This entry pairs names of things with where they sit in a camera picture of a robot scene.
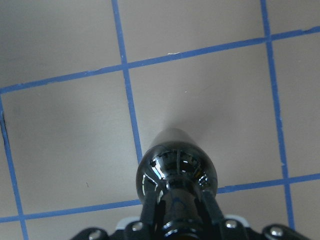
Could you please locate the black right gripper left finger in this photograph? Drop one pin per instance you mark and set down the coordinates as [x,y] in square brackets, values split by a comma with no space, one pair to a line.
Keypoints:
[153,212]

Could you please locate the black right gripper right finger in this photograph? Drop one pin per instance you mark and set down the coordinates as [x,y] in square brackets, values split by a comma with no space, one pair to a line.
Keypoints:
[209,208]

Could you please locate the dark wine bottle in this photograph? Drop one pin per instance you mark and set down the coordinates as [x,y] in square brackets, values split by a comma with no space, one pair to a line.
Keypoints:
[178,170]

